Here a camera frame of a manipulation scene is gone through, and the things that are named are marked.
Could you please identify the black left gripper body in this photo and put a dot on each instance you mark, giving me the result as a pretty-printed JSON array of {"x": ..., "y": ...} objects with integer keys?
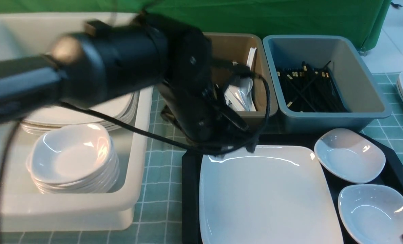
[{"x": 235, "y": 132}]

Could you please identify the large white square plate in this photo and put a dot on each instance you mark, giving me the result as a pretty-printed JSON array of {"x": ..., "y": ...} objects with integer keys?
[{"x": 276, "y": 195}]

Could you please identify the white small dish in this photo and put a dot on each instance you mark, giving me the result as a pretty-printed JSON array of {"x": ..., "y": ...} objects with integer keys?
[
  {"x": 349, "y": 156},
  {"x": 372, "y": 213}
]

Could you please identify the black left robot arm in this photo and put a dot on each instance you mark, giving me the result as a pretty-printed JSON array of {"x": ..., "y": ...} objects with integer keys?
[{"x": 101, "y": 63}]

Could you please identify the pile of white ceramic spoons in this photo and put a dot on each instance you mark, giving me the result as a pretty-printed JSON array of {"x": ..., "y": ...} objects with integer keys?
[{"x": 238, "y": 93}]

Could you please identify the stack of white square plates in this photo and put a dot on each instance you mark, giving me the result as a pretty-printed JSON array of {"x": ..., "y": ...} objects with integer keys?
[{"x": 48, "y": 119}]

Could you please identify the brown plastic bin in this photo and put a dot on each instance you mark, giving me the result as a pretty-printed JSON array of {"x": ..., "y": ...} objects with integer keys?
[{"x": 228, "y": 47}]

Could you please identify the pile of black chopsticks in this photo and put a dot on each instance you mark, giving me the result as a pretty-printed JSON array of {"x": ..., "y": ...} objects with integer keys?
[{"x": 309, "y": 89}]

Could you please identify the green checkered tablecloth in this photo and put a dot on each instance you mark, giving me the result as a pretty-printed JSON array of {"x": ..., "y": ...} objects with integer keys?
[{"x": 157, "y": 216}]

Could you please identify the stack of white small bowls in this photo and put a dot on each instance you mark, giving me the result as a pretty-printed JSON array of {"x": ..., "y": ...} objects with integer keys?
[{"x": 75, "y": 159}]

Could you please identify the blue-grey plastic bin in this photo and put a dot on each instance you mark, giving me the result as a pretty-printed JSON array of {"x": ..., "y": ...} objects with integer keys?
[{"x": 358, "y": 90}]

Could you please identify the green backdrop cloth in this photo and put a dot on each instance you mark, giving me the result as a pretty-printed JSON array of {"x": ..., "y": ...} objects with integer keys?
[{"x": 360, "y": 21}]

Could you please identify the large white plastic tub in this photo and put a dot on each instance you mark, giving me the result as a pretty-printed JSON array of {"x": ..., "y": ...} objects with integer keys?
[{"x": 23, "y": 207}]

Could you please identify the black serving tray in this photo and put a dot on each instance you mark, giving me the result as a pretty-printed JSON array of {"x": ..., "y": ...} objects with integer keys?
[{"x": 391, "y": 176}]

